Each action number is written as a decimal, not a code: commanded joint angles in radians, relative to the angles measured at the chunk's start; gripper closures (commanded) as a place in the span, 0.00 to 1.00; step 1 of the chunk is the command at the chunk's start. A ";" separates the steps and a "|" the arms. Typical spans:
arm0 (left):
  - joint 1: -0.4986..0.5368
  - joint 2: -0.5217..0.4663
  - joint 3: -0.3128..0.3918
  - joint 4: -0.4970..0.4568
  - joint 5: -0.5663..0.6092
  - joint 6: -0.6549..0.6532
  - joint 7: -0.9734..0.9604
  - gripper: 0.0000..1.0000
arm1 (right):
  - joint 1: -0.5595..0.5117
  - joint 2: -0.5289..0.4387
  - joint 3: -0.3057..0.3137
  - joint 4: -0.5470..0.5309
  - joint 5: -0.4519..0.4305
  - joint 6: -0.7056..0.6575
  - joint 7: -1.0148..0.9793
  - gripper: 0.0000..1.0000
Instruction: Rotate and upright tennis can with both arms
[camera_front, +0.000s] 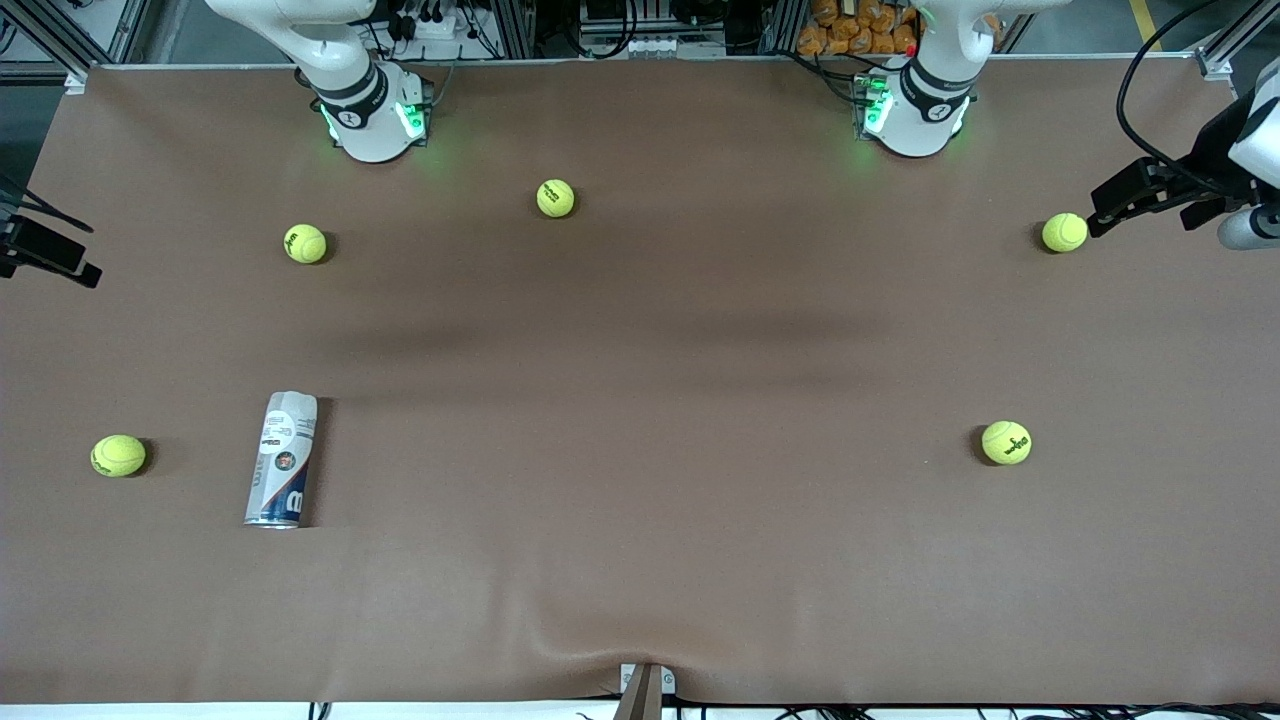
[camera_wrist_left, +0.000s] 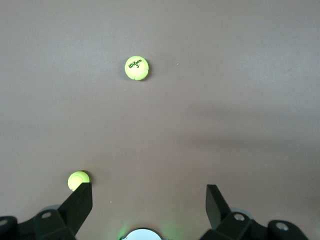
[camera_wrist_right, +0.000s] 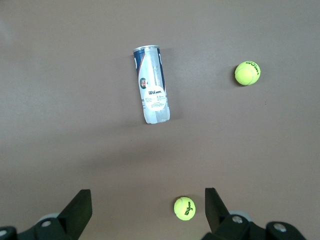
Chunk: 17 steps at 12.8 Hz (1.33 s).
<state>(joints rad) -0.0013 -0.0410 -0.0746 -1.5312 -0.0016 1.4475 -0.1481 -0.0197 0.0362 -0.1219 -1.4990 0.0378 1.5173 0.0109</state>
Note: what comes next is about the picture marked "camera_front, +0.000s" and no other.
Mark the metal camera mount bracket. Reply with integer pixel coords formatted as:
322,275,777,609
618,662,678,720

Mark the clear tennis ball can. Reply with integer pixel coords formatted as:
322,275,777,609
243,391,319,530

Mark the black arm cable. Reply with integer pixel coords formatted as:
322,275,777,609
0,175,96,236
1116,0,1226,191

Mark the pile of orange bags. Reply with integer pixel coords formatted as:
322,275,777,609
797,0,921,57

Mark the white power strip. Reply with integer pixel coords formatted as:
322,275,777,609
398,0,463,43

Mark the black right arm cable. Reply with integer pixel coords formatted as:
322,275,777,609
0,175,96,236

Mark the white connector strip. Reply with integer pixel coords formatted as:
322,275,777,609
583,35,728,58

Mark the aluminium frame profile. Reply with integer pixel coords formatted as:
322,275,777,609
0,0,151,94
1195,0,1280,81

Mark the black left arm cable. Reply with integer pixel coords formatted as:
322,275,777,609
1116,0,1226,191

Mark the brown table mat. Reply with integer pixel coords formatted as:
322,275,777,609
0,58,1280,706

